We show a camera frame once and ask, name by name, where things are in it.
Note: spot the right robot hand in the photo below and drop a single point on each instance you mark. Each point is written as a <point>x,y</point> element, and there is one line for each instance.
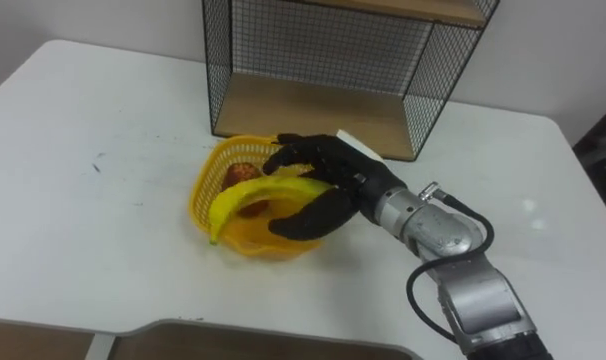
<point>343,165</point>

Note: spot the white desk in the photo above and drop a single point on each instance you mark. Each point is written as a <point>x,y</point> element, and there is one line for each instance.
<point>83,225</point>

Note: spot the red fruit soft toy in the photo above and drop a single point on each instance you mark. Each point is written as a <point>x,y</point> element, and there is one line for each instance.
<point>240,172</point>

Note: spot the dark object beside desk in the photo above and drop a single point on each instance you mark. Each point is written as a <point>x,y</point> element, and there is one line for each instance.
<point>605,165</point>

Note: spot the yellow plastic mesh basket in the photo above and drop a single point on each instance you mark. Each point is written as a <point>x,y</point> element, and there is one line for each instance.
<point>208,175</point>

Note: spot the yellow banana soft toy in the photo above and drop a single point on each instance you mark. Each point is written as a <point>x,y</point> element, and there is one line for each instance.
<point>248,192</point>

